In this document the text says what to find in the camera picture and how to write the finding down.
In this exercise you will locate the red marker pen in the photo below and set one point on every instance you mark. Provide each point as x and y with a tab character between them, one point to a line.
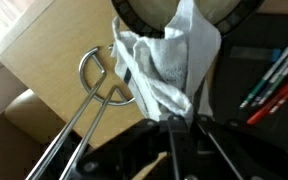
271	106

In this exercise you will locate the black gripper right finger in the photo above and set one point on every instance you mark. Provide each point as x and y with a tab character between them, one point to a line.
250	152

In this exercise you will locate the green marker pen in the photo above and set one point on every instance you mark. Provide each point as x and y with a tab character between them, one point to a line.
264	78

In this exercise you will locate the white towel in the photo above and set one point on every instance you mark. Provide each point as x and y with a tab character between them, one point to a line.
165	75

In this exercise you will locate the blue marker pen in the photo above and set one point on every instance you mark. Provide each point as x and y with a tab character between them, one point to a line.
273	83

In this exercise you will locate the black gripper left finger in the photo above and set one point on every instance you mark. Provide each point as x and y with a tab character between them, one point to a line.
124	156

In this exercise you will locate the black rimmed bowl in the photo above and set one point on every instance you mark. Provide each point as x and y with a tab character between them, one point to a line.
162	18

